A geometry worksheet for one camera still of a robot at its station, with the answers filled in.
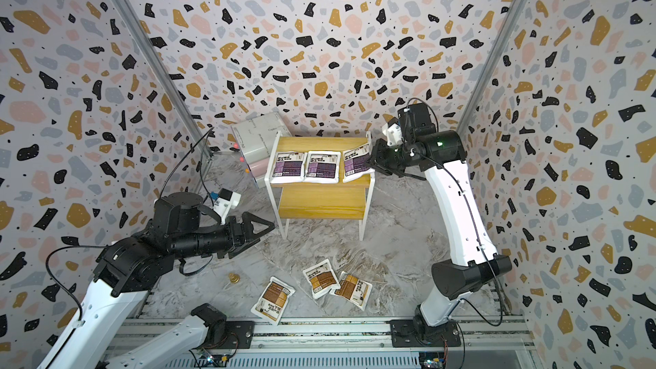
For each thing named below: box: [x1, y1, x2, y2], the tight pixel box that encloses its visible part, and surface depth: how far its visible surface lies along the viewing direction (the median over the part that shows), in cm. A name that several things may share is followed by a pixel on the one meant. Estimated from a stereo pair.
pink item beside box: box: [248, 158, 270, 178], surface depth 100 cm
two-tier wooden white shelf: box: [264, 131, 375, 241], surface depth 75 cm
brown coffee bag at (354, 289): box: [332, 271, 373, 311], surface depth 82 cm
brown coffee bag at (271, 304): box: [251, 275, 297, 327], surface depth 80 cm
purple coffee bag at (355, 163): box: [342, 142, 375, 183], surface depth 72 cm
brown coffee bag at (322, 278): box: [302, 258, 341, 300], surface depth 83 cm
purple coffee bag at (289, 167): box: [269, 151, 306, 184], surface depth 72 cm
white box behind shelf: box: [230, 111, 293, 164], surface depth 99 cm
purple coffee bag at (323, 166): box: [303, 150, 341, 184], surface depth 73 cm
